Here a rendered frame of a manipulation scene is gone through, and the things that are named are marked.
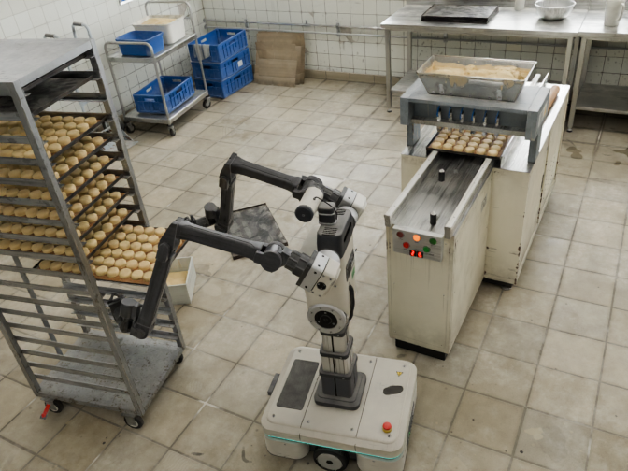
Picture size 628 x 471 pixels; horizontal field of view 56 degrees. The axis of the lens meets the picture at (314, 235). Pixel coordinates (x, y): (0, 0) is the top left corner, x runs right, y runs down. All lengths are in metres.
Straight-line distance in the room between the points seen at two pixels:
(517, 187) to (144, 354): 2.21
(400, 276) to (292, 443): 0.95
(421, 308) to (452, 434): 0.62
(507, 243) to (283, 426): 1.66
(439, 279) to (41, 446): 2.15
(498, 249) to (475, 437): 1.13
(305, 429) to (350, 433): 0.20
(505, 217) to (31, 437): 2.76
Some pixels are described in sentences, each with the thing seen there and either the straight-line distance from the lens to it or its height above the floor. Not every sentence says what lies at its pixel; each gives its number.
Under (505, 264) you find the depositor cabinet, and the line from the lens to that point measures 3.66.
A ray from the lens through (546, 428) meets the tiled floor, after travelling 3.14.
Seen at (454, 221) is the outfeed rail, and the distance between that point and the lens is 2.77.
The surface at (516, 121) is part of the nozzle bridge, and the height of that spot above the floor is 1.08.
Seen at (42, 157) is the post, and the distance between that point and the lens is 2.36.
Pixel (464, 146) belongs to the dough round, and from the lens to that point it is 3.41.
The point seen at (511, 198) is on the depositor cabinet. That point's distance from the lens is 3.41.
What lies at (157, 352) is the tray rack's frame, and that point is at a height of 0.15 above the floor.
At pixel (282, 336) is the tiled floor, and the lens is 3.52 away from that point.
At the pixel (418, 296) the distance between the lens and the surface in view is 3.06.
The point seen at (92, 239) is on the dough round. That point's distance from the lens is 2.71.
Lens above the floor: 2.42
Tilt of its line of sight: 34 degrees down
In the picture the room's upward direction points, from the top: 6 degrees counter-clockwise
